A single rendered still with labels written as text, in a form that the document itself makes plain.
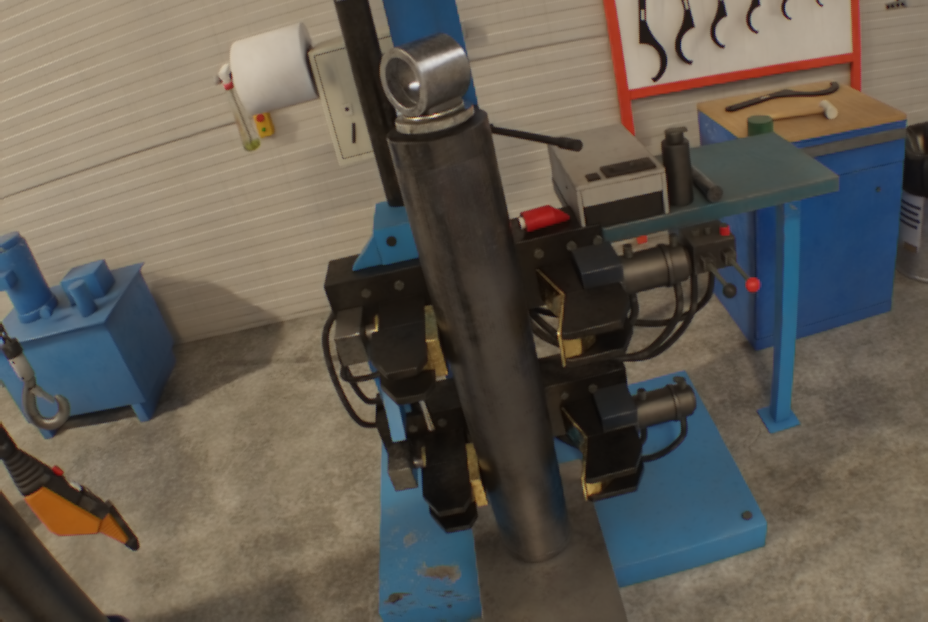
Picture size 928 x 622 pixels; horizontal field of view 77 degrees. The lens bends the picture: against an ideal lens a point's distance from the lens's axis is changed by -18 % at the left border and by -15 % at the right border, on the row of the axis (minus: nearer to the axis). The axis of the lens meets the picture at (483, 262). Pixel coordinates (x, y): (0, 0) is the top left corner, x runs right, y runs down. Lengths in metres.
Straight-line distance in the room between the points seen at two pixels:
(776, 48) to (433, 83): 2.77
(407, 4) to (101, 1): 2.24
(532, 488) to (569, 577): 0.35
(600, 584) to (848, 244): 1.73
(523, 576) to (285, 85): 1.68
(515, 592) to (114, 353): 2.27
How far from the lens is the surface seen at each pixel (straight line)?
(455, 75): 1.38
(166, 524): 3.07
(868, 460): 2.62
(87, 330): 3.53
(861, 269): 3.12
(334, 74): 2.25
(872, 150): 2.89
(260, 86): 2.27
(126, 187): 3.93
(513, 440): 1.75
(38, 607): 1.96
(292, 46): 2.25
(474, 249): 1.45
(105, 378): 3.66
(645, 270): 1.74
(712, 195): 1.86
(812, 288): 3.02
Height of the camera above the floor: 1.87
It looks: 28 degrees down
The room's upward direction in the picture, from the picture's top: 13 degrees counter-clockwise
